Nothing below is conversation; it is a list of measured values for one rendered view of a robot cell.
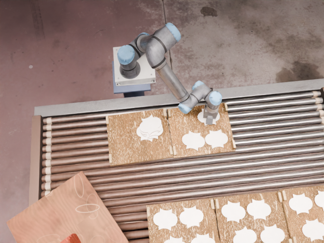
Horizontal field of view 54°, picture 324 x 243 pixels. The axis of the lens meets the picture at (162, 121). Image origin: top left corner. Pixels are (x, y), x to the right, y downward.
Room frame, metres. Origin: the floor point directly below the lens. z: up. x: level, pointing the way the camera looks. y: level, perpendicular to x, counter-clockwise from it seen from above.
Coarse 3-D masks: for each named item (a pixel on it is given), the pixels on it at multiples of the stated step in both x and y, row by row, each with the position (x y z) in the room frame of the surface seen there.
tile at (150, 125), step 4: (152, 116) 0.83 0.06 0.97; (144, 120) 0.80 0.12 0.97; (148, 120) 0.80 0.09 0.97; (152, 120) 0.80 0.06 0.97; (156, 120) 0.80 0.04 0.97; (160, 120) 0.80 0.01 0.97; (140, 124) 0.77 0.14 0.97; (144, 124) 0.77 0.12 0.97; (148, 124) 0.77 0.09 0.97; (152, 124) 0.77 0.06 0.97; (156, 124) 0.77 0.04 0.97; (160, 124) 0.77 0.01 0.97; (140, 128) 0.74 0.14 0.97; (144, 128) 0.74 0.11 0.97; (148, 128) 0.74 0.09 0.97; (152, 128) 0.74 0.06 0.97; (156, 128) 0.75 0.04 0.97; (144, 132) 0.72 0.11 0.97; (148, 132) 0.72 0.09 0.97; (152, 132) 0.72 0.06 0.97
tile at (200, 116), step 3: (198, 114) 0.86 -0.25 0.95; (201, 114) 0.86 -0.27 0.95; (198, 117) 0.84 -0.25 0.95; (201, 117) 0.84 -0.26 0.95; (216, 117) 0.84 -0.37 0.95; (219, 117) 0.84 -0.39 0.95; (201, 120) 0.82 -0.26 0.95; (204, 120) 0.82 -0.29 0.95; (213, 120) 0.82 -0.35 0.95; (216, 120) 0.82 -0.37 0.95; (204, 123) 0.80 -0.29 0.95; (213, 123) 0.80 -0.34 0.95
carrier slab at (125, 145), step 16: (144, 112) 0.87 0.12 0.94; (160, 112) 0.87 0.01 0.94; (112, 128) 0.75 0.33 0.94; (128, 128) 0.75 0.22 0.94; (112, 144) 0.64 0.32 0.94; (128, 144) 0.64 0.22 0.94; (144, 144) 0.64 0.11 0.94; (160, 144) 0.65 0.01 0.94; (112, 160) 0.53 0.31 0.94; (128, 160) 0.53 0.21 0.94; (144, 160) 0.54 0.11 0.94
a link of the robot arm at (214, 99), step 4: (212, 92) 0.88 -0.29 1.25; (216, 92) 0.88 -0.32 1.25; (208, 96) 0.86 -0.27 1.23; (212, 96) 0.85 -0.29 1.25; (216, 96) 0.85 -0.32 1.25; (220, 96) 0.85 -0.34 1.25; (208, 100) 0.84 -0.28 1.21; (212, 100) 0.82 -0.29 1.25; (216, 100) 0.82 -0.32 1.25; (220, 100) 0.83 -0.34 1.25; (208, 104) 0.83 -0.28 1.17; (212, 104) 0.82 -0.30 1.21; (216, 104) 0.81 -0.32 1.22; (212, 108) 0.81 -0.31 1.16; (216, 108) 0.82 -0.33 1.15
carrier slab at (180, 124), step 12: (168, 108) 0.91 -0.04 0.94; (192, 108) 0.91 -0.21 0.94; (180, 120) 0.82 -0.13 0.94; (192, 120) 0.82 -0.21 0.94; (228, 120) 0.83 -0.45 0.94; (180, 132) 0.73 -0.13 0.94; (192, 132) 0.74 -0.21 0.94; (204, 132) 0.74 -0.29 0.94; (228, 132) 0.74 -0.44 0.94; (180, 144) 0.65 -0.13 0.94; (204, 144) 0.65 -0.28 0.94; (228, 144) 0.66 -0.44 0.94; (180, 156) 0.57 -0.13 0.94
